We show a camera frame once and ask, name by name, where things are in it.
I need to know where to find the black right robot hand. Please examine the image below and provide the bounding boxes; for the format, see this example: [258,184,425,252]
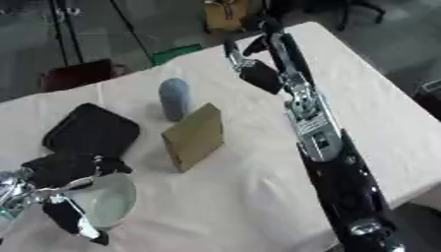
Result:
[221,15,316,96]

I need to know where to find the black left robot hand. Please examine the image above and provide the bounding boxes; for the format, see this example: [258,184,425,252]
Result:
[21,152,135,247]

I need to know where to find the tan cardboard box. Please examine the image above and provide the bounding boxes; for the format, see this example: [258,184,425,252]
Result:
[159,101,226,173]

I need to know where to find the black flat tray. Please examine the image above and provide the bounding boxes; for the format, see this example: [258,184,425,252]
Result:
[41,101,144,159]

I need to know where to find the white bowl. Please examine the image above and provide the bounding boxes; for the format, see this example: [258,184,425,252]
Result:
[63,171,140,230]

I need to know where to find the yellow bag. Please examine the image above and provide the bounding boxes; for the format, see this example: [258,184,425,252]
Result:
[201,0,257,33]

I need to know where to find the green flat object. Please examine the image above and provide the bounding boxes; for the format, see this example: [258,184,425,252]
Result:
[150,43,206,66]

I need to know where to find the blue-grey cylinder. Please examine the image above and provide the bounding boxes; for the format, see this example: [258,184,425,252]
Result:
[158,77,193,123]

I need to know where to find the dark red stool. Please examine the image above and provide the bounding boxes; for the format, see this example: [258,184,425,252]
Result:
[37,58,128,94]

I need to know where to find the black office chair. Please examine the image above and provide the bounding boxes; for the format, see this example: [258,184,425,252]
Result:
[334,0,388,32]

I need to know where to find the black tripod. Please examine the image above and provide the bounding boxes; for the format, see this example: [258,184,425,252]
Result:
[46,0,158,68]

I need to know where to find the dark crate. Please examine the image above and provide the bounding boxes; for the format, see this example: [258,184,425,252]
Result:
[411,79,441,122]

